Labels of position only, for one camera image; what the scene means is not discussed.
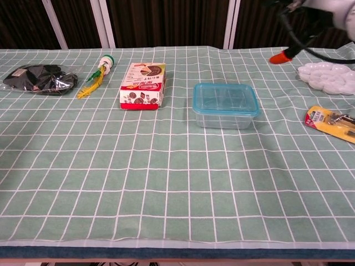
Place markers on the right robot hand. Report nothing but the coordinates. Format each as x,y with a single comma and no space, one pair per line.
341,12

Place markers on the blue container lid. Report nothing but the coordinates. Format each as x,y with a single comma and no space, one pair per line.
226,97

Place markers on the clear plastic container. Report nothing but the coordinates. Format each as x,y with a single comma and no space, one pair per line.
222,122

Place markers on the dark blue denim fabric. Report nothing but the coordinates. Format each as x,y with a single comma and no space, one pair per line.
166,252

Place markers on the white flower paint palette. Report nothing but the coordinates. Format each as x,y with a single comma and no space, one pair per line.
330,77

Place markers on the razor in yellow blister pack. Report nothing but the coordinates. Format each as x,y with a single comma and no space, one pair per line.
319,119

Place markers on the black curtain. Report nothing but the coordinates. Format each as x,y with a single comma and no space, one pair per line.
172,22

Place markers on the red white biscuit box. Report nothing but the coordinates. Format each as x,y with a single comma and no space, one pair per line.
142,86

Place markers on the green yellow feather toy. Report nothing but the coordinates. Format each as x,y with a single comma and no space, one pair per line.
95,79

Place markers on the green checked tablecloth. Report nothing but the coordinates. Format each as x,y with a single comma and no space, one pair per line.
111,166

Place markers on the black item in plastic bag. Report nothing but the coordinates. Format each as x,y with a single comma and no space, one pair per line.
38,79

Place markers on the white aluminium frame post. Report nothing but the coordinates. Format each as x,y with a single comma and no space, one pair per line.
104,23
55,25
230,25

